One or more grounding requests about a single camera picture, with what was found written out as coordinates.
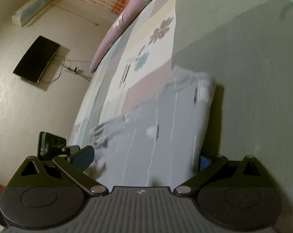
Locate grey patterned pyjama trousers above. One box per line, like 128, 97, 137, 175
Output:
86, 66, 215, 189

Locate purple floral rolled quilt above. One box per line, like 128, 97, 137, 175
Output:
89, 0, 174, 73

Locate checked patchwork bed sheet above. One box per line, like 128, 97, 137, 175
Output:
71, 0, 293, 187

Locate hanging wall cables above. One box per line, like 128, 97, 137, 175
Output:
39, 54, 94, 84

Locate black wall television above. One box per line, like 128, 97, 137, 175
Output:
13, 35, 61, 84

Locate white wall air conditioner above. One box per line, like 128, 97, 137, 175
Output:
12, 0, 55, 27

